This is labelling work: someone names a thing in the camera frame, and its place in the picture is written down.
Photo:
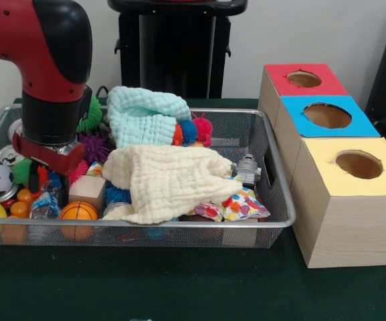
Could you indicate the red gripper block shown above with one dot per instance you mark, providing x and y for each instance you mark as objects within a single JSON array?
[{"x": 55, "y": 162}]

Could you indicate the clear packet with blue print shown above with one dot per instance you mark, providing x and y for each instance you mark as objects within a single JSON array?
[{"x": 45, "y": 205}]

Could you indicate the green spiky rubber ball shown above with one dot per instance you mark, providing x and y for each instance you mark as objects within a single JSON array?
[{"x": 94, "y": 117}]

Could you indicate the mint green waffle cloth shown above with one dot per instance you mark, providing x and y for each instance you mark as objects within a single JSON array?
[{"x": 139, "y": 117}]

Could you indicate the cream waffle cloth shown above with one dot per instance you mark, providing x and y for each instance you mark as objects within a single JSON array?
[{"x": 166, "y": 180}]

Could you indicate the white cloth with colourful dots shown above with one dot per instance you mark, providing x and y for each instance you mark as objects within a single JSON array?
[{"x": 243, "y": 204}]

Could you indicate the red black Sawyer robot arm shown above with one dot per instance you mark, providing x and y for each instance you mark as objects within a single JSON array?
[{"x": 39, "y": 50}]

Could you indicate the wooden box with three holes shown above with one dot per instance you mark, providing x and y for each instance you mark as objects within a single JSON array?
[{"x": 346, "y": 227}]

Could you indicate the rainbow spiky caterpillar toy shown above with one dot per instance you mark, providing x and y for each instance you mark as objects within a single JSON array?
[{"x": 22, "y": 168}]

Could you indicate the light wooden cube block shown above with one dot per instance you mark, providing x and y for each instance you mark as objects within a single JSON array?
[{"x": 87, "y": 190}]

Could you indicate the orange toy basketball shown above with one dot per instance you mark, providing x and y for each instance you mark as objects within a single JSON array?
[{"x": 79, "y": 212}]

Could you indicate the red blue orange pompom ball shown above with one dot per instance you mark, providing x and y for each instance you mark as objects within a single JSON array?
[{"x": 196, "y": 128}]

